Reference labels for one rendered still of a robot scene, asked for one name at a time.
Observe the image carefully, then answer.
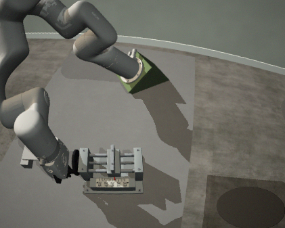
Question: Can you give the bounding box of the grey clamp slide with handwheel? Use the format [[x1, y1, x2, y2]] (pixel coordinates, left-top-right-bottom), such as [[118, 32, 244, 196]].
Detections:
[[68, 145, 144, 194]]

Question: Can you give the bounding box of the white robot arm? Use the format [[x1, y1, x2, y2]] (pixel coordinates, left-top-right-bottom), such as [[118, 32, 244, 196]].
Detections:
[[0, 0, 144, 168]]

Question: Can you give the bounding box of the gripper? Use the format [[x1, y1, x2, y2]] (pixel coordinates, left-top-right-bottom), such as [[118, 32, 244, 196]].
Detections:
[[42, 137, 71, 183]]

